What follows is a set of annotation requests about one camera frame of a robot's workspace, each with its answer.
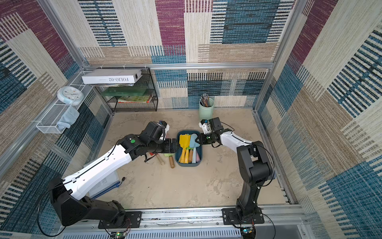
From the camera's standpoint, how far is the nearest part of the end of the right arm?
728mm

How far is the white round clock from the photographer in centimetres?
73

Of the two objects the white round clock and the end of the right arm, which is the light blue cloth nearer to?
the white round clock

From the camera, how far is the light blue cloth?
0.66 metres

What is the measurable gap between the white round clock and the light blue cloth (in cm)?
3
